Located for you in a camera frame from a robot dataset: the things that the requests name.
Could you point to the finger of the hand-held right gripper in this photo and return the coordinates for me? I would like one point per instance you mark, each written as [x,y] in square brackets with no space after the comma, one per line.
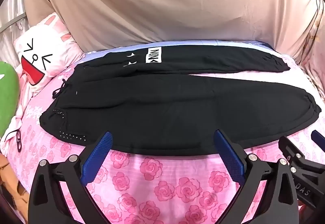
[319,139]
[297,160]

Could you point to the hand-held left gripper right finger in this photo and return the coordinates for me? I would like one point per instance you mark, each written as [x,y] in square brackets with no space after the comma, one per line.
[229,154]

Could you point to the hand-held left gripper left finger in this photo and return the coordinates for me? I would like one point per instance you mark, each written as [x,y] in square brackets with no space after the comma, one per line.
[97,155]

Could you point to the black pants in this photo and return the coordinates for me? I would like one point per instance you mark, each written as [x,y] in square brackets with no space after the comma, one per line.
[165,112]

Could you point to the pink floral bedsheet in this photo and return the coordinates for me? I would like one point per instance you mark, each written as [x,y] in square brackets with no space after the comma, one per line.
[152,188]

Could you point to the black eyeglasses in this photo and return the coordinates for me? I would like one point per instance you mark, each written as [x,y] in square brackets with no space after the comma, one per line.
[19,141]

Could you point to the pink white striped cloth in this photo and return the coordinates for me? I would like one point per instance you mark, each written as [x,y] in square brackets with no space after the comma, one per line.
[22,112]

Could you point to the tan cloth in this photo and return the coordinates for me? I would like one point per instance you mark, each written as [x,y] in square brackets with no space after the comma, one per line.
[10,181]

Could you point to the green plush toy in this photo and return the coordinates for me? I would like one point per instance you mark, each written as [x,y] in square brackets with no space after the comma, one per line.
[7,94]

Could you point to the white rabbit face pillow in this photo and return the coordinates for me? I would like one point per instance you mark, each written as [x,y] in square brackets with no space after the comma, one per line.
[48,49]

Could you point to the beige hanging cloth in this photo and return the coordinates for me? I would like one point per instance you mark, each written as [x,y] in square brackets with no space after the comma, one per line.
[165,3]

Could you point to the white curtain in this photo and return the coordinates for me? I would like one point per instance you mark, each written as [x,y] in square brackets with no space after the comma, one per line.
[12,6]

